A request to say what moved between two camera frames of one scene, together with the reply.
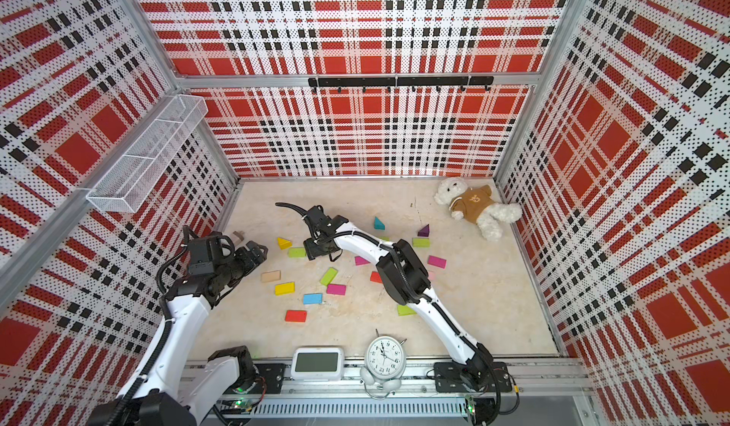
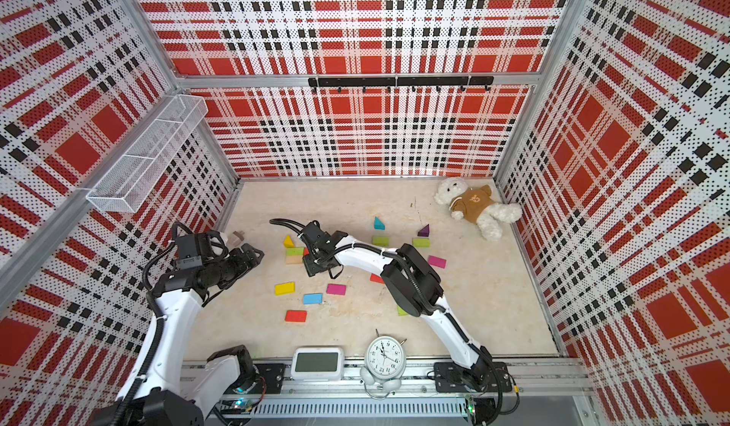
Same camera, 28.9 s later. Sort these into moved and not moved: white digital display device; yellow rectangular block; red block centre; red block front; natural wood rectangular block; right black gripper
Moved: natural wood rectangular block; right black gripper
Not moved: white digital display device; yellow rectangular block; red block front; red block centre
